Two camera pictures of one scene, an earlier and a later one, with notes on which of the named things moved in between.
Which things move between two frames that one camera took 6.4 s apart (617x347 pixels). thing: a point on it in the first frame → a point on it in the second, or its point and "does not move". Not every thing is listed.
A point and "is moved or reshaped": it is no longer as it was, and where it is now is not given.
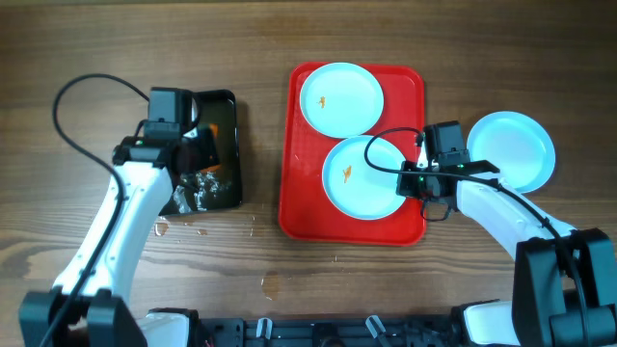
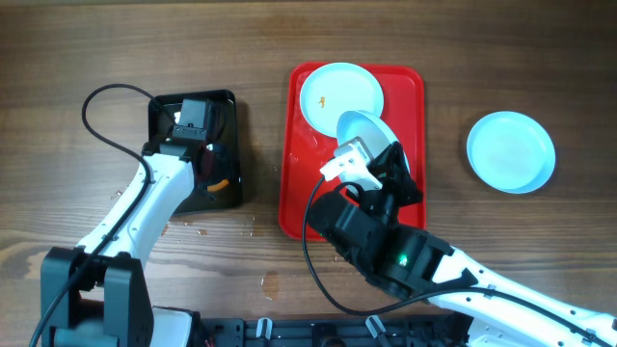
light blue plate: x=357 y=188 is moved or reshaped
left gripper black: x=211 y=157 → x=227 y=165
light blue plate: x=517 y=145 does not move
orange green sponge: x=215 y=129 is moved or reshaped
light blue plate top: x=341 y=99 does not move
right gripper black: x=407 y=187 → x=395 y=176
